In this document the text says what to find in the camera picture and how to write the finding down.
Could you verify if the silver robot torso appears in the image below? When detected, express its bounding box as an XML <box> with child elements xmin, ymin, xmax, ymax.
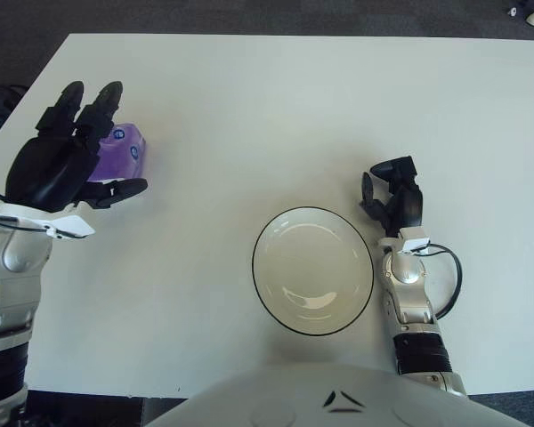
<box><xmin>144</xmin><ymin>360</ymin><xmax>513</xmax><ymax>427</ymax></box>

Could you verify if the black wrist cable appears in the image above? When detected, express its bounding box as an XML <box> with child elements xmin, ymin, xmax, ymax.
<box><xmin>420</xmin><ymin>243</ymin><xmax>463</xmax><ymax>320</ymax></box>
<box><xmin>0</xmin><ymin>185</ymin><xmax>54</xmax><ymax>235</ymax></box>

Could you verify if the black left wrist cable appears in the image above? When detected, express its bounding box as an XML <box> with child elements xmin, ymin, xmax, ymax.
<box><xmin>0</xmin><ymin>185</ymin><xmax>54</xmax><ymax>235</ymax></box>

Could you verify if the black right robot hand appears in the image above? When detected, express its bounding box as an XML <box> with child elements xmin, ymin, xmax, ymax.
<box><xmin>359</xmin><ymin>155</ymin><xmax>426</xmax><ymax>239</ymax></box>

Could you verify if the white plate with black rim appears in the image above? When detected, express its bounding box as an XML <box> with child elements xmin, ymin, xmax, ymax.
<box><xmin>251</xmin><ymin>205</ymin><xmax>376</xmax><ymax>337</ymax></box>

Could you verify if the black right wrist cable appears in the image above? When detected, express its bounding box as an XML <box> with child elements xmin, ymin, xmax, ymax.
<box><xmin>420</xmin><ymin>243</ymin><xmax>463</xmax><ymax>320</ymax></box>

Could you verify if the purple tissue paper pack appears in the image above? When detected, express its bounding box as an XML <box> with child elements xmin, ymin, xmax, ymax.
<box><xmin>86</xmin><ymin>123</ymin><xmax>147</xmax><ymax>183</ymax></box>

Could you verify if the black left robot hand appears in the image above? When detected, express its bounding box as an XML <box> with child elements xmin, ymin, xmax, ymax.
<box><xmin>4</xmin><ymin>80</ymin><xmax>149</xmax><ymax>214</ymax></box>

